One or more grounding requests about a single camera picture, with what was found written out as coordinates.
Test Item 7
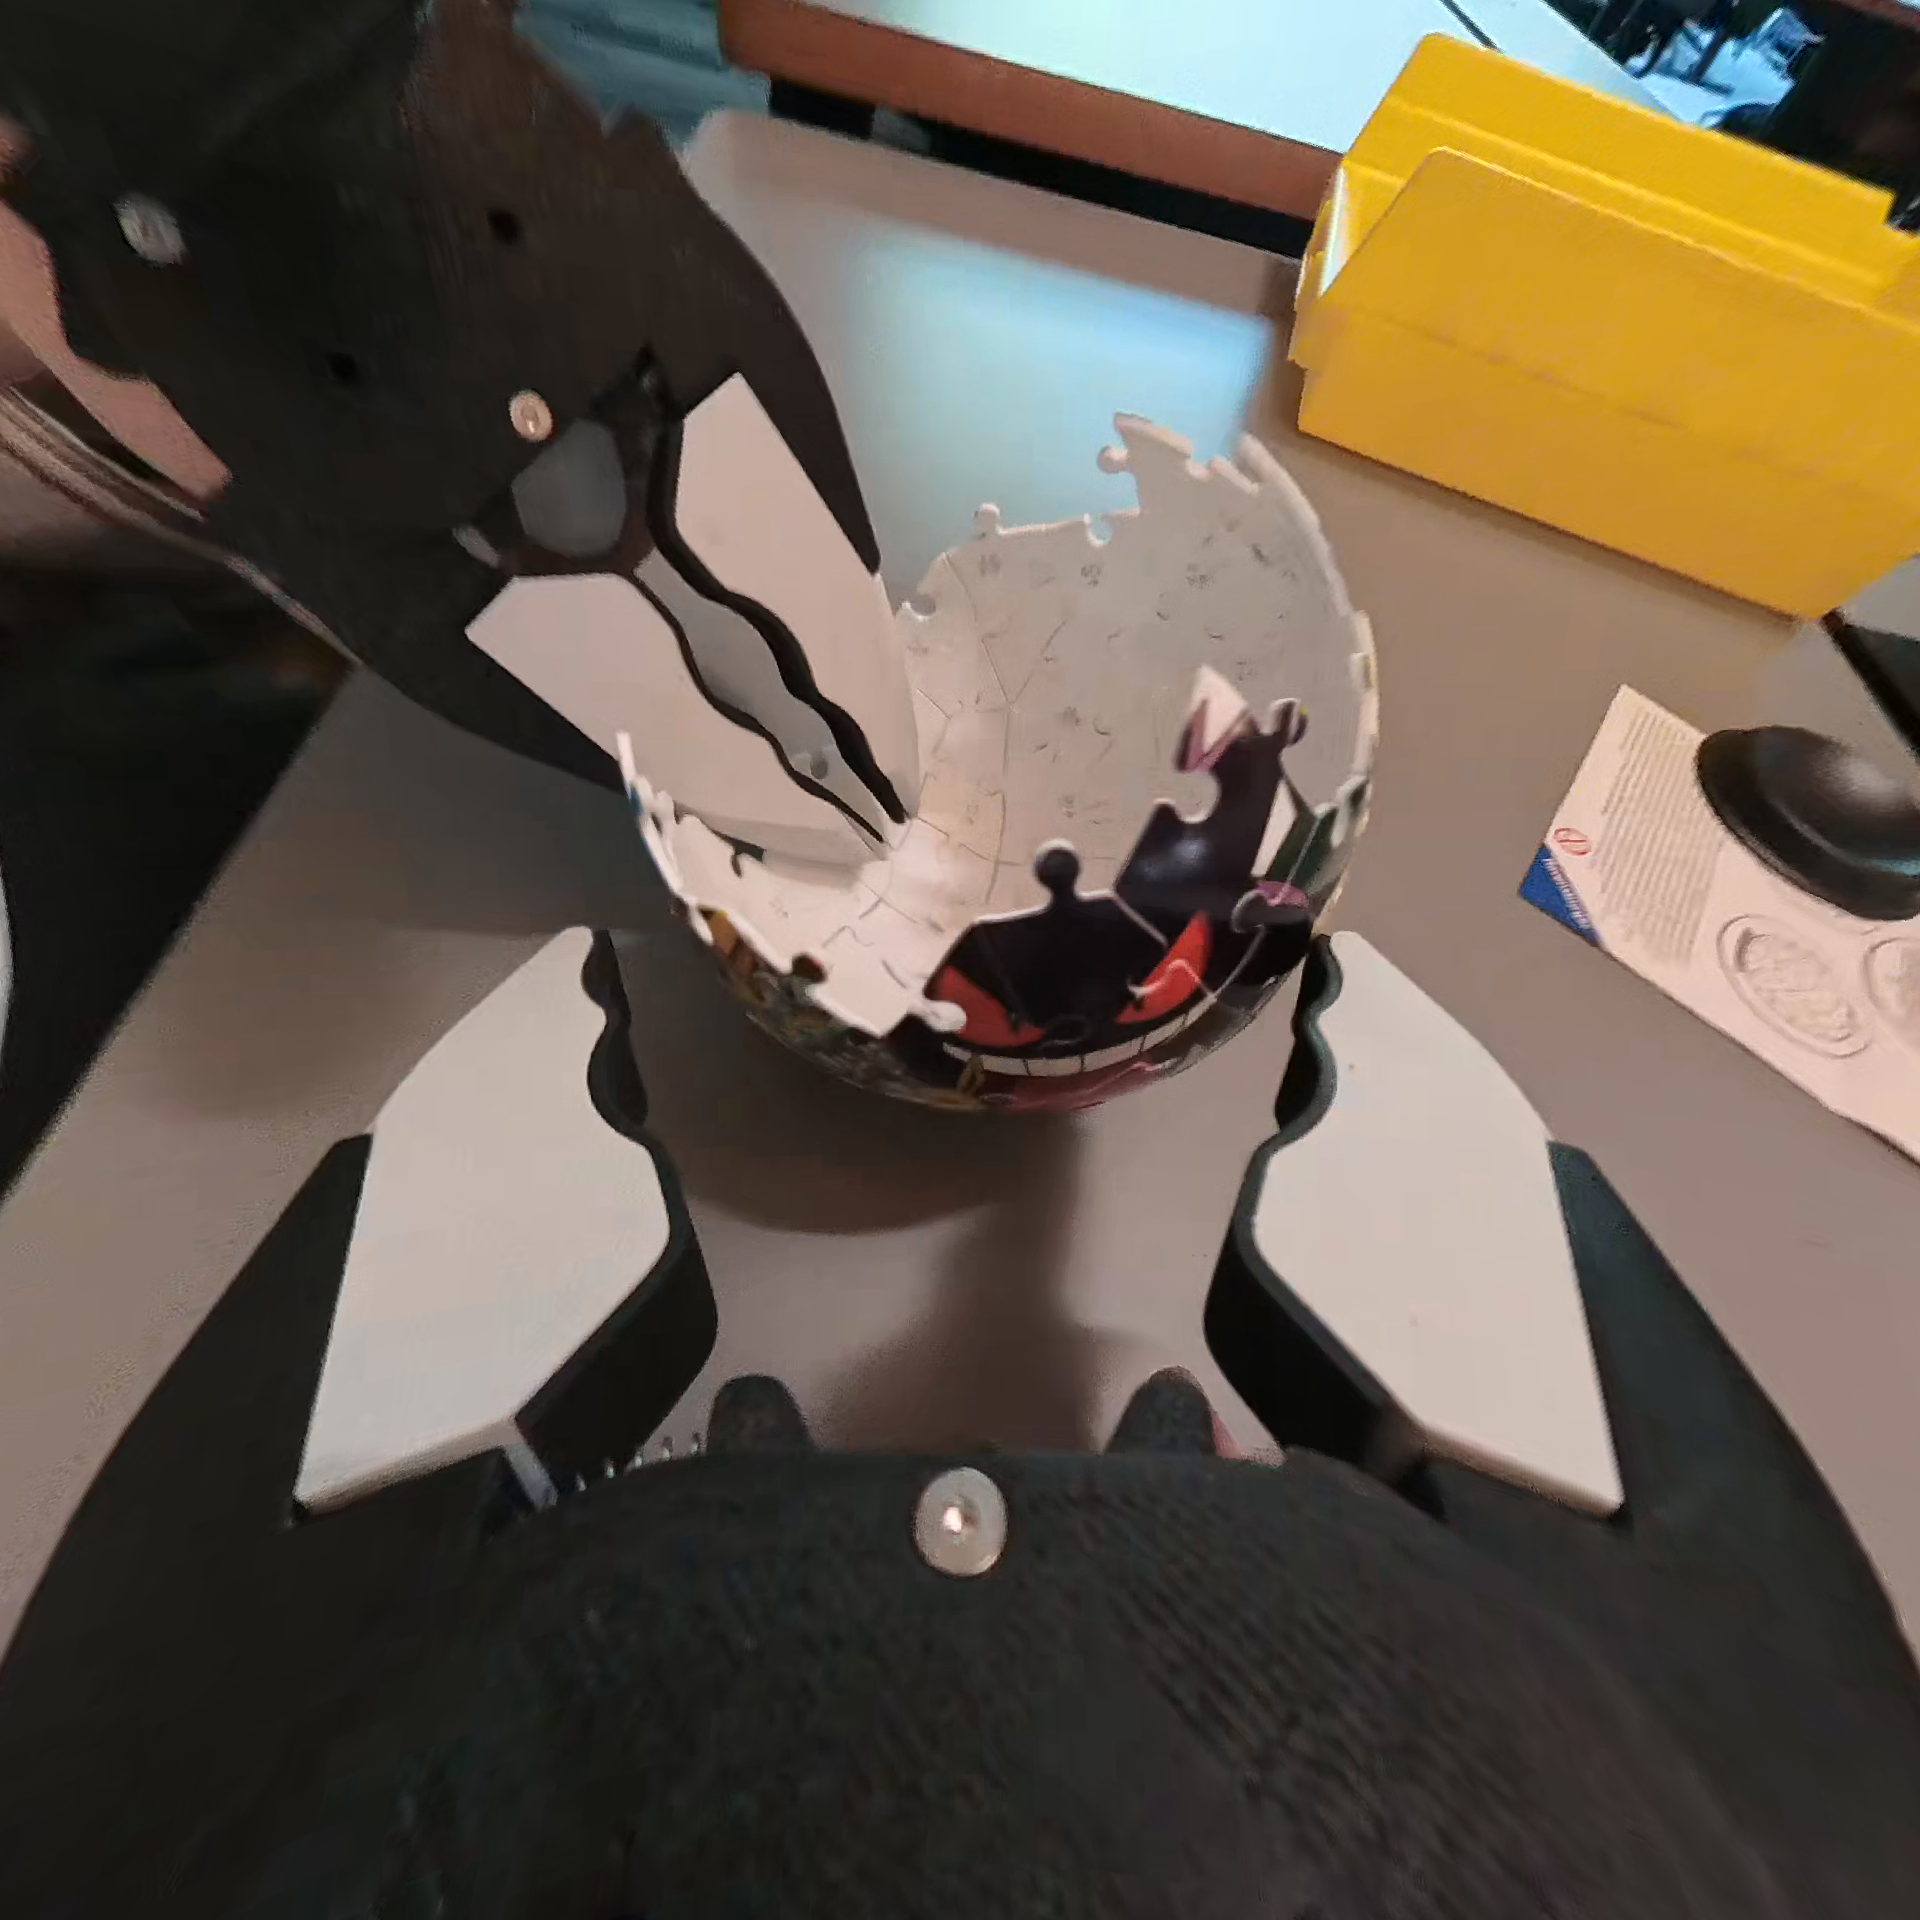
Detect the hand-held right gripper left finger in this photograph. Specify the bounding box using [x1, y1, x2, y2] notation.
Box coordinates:
[291, 924, 720, 1510]

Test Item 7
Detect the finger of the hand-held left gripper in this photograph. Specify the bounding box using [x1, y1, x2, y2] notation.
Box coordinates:
[656, 372, 923, 822]
[462, 571, 890, 870]

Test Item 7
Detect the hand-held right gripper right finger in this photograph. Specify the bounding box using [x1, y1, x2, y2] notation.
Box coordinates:
[1201, 930, 1630, 1516]

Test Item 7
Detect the colourful half-built puzzle ball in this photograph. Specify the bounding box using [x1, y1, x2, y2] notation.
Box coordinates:
[617, 410, 1381, 1112]

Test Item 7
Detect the black round ball stand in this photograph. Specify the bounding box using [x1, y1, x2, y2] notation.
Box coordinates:
[1693, 726, 1920, 924]

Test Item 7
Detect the person's left hand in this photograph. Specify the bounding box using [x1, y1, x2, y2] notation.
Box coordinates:
[0, 204, 229, 505]

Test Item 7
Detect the folded paper instruction leaflet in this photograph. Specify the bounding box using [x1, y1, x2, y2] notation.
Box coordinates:
[1517, 682, 1920, 1163]

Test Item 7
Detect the wooden-edged table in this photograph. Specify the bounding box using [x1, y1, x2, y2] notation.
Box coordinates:
[718, 0, 1651, 217]

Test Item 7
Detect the yellow plastic bin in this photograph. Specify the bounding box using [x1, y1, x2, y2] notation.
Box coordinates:
[1285, 32, 1920, 620]

